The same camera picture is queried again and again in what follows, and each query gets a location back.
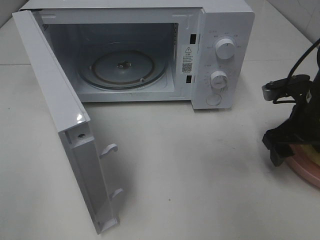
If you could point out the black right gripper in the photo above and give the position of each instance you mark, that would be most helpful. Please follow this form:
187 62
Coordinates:
303 125

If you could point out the pink round plate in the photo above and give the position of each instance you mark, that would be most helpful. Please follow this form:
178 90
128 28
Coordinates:
303 166

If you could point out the round white door-release button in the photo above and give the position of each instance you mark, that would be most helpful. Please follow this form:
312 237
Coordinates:
214 99

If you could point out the sandwich with lettuce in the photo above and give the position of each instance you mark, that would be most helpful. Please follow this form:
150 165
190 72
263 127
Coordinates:
311 153

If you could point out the lower white timer knob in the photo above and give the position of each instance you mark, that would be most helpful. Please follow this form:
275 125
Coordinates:
218 79

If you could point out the upper white power knob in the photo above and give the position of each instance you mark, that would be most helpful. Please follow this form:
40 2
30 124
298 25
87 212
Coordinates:
225 48

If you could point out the white microwave oven body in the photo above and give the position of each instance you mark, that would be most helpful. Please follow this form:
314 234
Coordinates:
182 31

